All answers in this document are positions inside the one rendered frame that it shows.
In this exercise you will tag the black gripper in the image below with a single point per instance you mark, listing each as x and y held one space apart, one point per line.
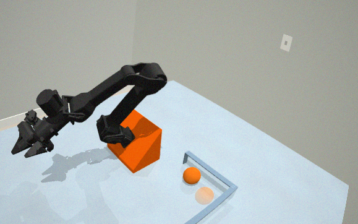
38 136

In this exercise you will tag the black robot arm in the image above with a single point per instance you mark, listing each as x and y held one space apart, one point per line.
150 79

